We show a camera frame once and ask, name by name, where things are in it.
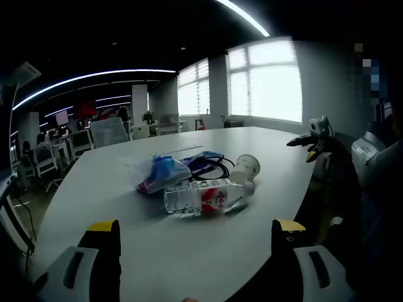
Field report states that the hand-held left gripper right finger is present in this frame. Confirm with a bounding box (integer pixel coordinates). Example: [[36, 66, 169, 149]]
[[271, 218, 356, 302]]

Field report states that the wide window with blinds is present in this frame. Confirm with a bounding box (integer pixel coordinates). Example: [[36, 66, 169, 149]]
[[226, 39, 304, 124]]

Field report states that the grey mesh office chair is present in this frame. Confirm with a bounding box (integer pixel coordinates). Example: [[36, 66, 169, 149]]
[[89, 118, 133, 149]]

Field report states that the red hanging banner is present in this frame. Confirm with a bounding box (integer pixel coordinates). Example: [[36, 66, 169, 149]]
[[75, 102, 97, 117]]

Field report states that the white office chair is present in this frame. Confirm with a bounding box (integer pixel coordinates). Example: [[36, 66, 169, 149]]
[[67, 130, 94, 152], [31, 143, 62, 180]]

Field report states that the white table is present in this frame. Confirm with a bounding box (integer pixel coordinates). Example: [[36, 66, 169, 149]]
[[31, 125, 317, 302]]

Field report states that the white chest device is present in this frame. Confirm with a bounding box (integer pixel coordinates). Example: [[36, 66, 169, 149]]
[[351, 130, 387, 189]]

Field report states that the person's body in black shirt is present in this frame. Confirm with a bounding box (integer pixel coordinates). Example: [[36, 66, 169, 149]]
[[355, 103, 403, 302]]

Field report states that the narrow window with blinds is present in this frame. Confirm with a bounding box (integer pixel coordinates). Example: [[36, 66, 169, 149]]
[[177, 58, 211, 116]]

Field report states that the blue tissue pack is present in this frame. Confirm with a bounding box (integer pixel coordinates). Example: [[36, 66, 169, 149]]
[[135, 153, 192, 194]]

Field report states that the clear plastic bag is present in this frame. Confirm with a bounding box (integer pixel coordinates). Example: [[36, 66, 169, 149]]
[[118, 153, 193, 194]]

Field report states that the clear water bottle red label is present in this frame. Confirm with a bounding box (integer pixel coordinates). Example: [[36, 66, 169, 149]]
[[163, 179, 256, 218]]

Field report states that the black cable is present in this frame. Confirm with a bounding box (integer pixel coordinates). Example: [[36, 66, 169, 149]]
[[185, 155, 237, 182]]

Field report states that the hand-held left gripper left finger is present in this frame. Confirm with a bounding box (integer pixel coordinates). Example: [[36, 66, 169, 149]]
[[36, 219, 123, 302]]

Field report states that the long ceiling light strip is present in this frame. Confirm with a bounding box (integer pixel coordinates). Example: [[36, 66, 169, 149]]
[[217, 0, 271, 37], [12, 68, 177, 111]]

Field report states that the white paper cup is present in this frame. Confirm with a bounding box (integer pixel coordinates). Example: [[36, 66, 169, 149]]
[[229, 153, 262, 184]]

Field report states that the white low cabinet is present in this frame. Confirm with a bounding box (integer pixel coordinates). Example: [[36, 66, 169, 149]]
[[131, 123, 159, 140]]

